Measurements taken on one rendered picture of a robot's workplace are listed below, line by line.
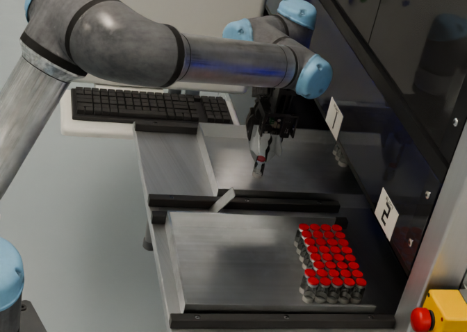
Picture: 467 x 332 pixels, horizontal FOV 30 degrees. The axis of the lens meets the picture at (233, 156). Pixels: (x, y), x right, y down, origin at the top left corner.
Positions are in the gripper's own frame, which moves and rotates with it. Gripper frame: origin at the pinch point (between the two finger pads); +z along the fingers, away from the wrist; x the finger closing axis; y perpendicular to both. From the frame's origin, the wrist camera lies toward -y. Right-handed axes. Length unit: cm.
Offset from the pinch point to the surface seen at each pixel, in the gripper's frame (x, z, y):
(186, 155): -14.4, 5.5, -6.4
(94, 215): -21, 94, -101
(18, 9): -50, 94, -276
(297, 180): 8.9, 5.3, 1.8
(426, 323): 13, -7, 59
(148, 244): -9, 73, -60
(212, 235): -13.5, 5.2, 21.9
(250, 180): -1.8, 5.2, 2.4
